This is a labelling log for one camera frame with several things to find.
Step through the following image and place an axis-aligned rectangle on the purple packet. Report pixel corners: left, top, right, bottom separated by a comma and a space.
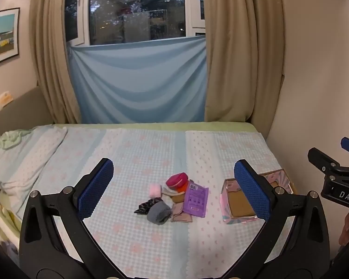
183, 181, 209, 218

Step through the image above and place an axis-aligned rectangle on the pink sock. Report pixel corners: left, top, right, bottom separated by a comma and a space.
149, 184, 162, 199

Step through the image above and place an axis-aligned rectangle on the printed cardboard box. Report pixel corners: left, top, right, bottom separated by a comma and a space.
220, 169, 294, 225

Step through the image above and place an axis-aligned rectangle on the red zip pouch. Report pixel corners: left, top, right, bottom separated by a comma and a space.
166, 173, 190, 189

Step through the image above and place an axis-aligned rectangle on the beige upholstered bed panel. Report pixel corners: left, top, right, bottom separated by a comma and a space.
0, 86, 54, 163

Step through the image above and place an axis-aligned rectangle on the checked pillow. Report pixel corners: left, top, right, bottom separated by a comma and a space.
0, 125, 68, 195

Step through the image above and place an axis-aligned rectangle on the light green crumpled cloth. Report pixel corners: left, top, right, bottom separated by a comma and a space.
0, 129, 32, 152

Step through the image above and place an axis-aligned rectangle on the framed wall picture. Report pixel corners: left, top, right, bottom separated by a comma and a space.
0, 7, 20, 69

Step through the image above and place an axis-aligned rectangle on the black patterned scrunchie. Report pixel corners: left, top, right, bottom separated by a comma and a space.
134, 198, 163, 216

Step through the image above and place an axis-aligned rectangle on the grey sock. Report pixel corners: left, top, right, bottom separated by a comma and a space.
147, 201, 173, 225

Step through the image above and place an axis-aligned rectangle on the light blue hanging cloth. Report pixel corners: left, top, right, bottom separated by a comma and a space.
67, 35, 208, 124

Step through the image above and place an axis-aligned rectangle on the beige curtain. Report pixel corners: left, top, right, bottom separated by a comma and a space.
202, 0, 285, 123
29, 0, 91, 124

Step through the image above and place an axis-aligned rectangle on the pale pink cloth pouch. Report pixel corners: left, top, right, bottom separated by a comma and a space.
170, 203, 194, 224

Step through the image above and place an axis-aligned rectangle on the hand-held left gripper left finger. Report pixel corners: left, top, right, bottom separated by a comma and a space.
19, 157, 125, 279

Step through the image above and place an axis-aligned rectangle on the white framed window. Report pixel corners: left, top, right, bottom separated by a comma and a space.
64, 0, 207, 47

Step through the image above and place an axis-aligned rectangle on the person's right hand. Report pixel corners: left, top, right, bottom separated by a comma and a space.
338, 209, 349, 246

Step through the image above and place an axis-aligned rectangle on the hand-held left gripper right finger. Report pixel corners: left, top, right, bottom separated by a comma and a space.
221, 159, 331, 279

